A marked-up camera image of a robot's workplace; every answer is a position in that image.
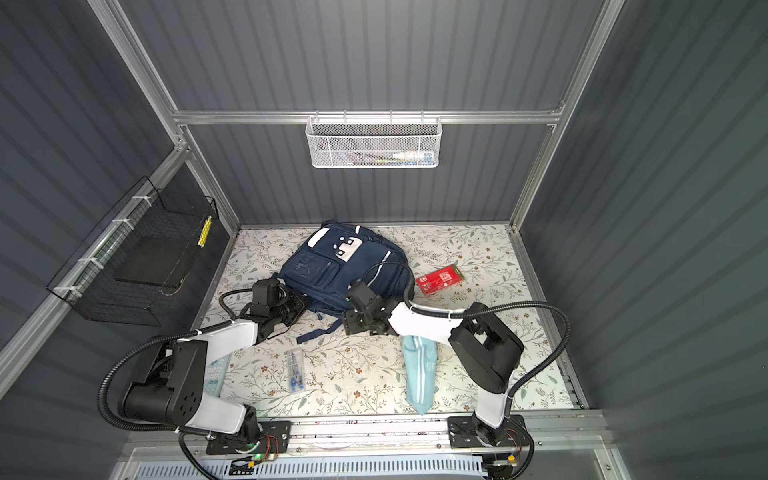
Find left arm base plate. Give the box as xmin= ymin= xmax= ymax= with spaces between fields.
xmin=206 ymin=421 xmax=292 ymax=455

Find pens in white basket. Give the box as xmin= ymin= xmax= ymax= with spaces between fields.
xmin=351 ymin=151 xmax=436 ymax=166

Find navy blue student backpack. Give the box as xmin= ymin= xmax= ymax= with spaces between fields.
xmin=277 ymin=220 xmax=409 ymax=345

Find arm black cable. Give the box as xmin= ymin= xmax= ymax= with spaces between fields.
xmin=98 ymin=287 xmax=265 ymax=480
xmin=359 ymin=260 xmax=572 ymax=480

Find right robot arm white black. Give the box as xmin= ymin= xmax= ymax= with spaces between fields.
xmin=343 ymin=280 xmax=524 ymax=446

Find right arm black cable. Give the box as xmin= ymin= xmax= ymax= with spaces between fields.
xmin=359 ymin=260 xmax=572 ymax=480

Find clear plastic ruler set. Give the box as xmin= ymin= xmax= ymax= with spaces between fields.
xmin=285 ymin=348 xmax=305 ymax=393

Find white wire mesh basket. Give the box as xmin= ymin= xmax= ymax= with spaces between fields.
xmin=305 ymin=117 xmax=443 ymax=169

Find black wire wall basket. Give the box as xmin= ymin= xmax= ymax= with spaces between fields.
xmin=48 ymin=182 xmax=218 ymax=327

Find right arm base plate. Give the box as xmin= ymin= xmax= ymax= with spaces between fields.
xmin=447 ymin=415 xmax=533 ymax=449

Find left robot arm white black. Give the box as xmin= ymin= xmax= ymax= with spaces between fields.
xmin=98 ymin=277 xmax=310 ymax=448

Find aluminium front rail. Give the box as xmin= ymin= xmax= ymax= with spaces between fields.
xmin=119 ymin=410 xmax=613 ymax=463

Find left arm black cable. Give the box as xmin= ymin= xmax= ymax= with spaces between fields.
xmin=98 ymin=287 xmax=265 ymax=480

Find light green calculator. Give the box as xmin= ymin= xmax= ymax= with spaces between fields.
xmin=203 ymin=355 xmax=231 ymax=397

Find red card pack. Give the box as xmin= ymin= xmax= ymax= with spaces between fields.
xmin=416 ymin=265 xmax=464 ymax=296

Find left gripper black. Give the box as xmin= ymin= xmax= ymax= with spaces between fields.
xmin=271 ymin=289 xmax=312 ymax=327

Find light blue pencil pouch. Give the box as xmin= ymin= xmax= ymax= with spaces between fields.
xmin=402 ymin=335 xmax=438 ymax=415

